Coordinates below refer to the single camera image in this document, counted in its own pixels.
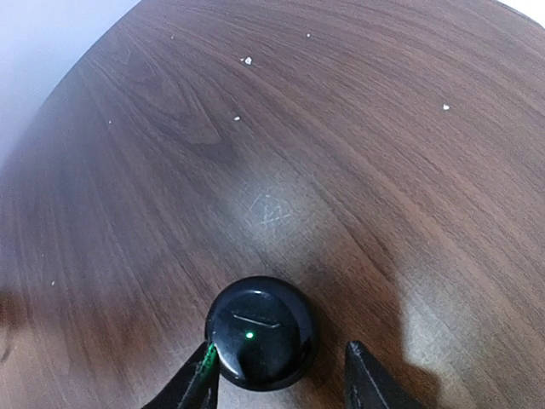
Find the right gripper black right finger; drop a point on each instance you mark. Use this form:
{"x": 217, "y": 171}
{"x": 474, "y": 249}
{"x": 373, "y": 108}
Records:
{"x": 368, "y": 385}

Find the black round cap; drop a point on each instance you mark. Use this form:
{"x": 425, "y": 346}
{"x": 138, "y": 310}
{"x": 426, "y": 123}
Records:
{"x": 265, "y": 332}

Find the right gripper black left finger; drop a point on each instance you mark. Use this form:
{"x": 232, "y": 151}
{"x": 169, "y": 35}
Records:
{"x": 195, "y": 385}

